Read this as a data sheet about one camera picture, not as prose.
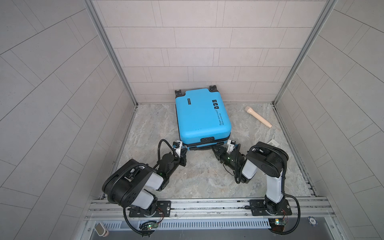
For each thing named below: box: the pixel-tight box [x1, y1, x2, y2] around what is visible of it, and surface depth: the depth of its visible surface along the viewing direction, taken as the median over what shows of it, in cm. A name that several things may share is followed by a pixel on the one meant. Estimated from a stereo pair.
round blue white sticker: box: [307, 216, 318, 227], surface depth 69 cm
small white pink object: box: [94, 222, 109, 237], surface depth 64 cm
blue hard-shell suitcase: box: [175, 85, 232, 151], surface depth 87 cm
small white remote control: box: [267, 139, 280, 147], surface depth 95 cm
